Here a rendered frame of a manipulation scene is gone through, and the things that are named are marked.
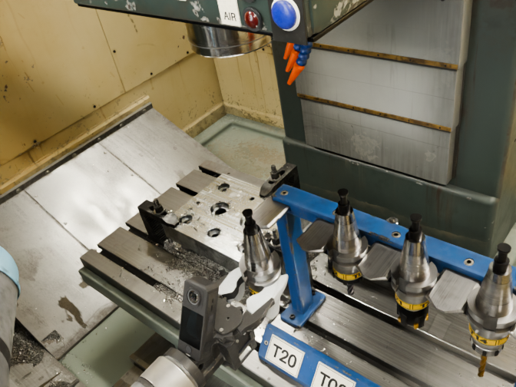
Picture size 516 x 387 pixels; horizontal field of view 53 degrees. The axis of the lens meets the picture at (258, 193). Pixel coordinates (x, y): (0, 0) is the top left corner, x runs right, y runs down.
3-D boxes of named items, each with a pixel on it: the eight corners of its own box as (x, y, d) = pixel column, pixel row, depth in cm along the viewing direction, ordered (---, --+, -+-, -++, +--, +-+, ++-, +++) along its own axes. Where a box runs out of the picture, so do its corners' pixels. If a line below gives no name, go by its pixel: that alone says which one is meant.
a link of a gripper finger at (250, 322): (262, 292, 79) (216, 325, 76) (260, 286, 78) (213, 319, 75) (281, 310, 76) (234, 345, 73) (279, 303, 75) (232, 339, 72)
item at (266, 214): (265, 234, 86) (264, 230, 86) (241, 223, 89) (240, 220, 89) (289, 210, 90) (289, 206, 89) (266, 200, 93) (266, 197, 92)
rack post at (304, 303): (299, 329, 107) (280, 225, 89) (279, 319, 110) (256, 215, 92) (326, 298, 113) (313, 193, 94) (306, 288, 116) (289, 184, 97)
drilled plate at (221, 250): (252, 282, 114) (248, 266, 111) (167, 237, 131) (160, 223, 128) (311, 221, 127) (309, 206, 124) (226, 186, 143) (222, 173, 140)
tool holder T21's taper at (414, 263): (437, 269, 72) (439, 234, 68) (418, 288, 70) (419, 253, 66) (410, 254, 75) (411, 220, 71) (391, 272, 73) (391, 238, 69)
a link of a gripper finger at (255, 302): (290, 293, 84) (245, 326, 80) (285, 269, 80) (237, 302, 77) (302, 304, 82) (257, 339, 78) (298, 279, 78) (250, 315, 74)
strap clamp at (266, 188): (272, 226, 134) (263, 180, 125) (262, 221, 136) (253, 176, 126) (302, 196, 141) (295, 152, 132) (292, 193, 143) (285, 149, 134)
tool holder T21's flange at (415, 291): (444, 281, 73) (446, 269, 72) (419, 306, 71) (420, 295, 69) (408, 260, 78) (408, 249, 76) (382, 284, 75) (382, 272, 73)
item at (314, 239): (319, 258, 80) (319, 255, 79) (292, 246, 83) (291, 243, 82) (343, 231, 84) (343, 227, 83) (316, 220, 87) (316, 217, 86)
